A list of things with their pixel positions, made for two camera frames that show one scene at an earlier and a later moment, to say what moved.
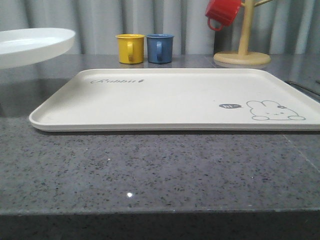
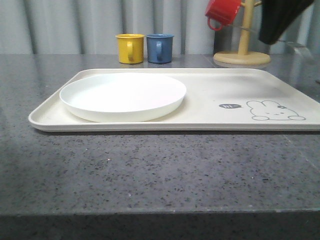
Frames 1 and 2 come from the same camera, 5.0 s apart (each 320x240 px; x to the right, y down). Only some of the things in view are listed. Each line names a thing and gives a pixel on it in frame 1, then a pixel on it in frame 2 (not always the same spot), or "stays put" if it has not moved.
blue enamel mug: x=159 y=48 stays put
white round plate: x=21 y=46 → x=122 y=97
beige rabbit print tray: x=180 y=100 stays put
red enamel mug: x=224 y=11 stays put
